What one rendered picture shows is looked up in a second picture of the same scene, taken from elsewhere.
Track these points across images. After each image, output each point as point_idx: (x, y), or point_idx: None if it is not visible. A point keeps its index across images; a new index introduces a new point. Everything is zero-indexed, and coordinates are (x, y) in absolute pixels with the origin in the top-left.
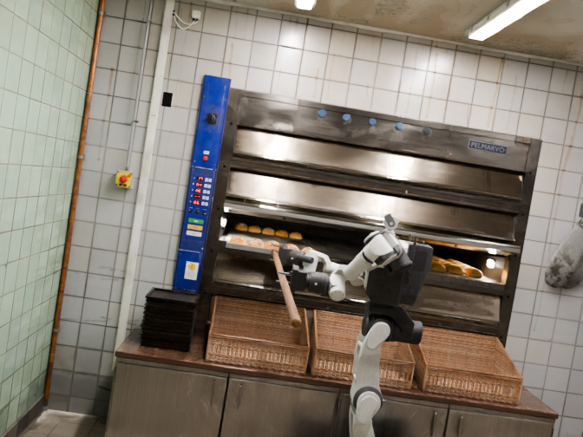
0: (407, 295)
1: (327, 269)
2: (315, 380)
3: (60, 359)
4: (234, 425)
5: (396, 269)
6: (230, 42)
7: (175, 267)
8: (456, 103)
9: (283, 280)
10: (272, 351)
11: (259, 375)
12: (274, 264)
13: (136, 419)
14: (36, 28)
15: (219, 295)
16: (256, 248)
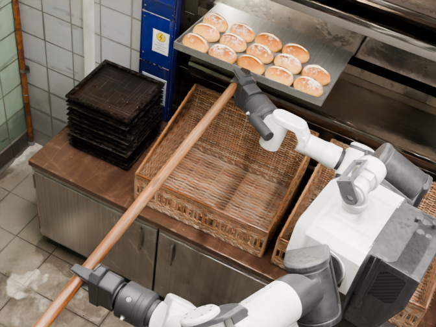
0: (353, 320)
1: (299, 150)
2: (266, 276)
3: (36, 100)
4: (169, 277)
5: (298, 324)
6: None
7: (140, 32)
8: None
9: (35, 325)
10: (217, 219)
11: (194, 244)
12: None
13: (65, 230)
14: None
15: (202, 80)
16: (218, 60)
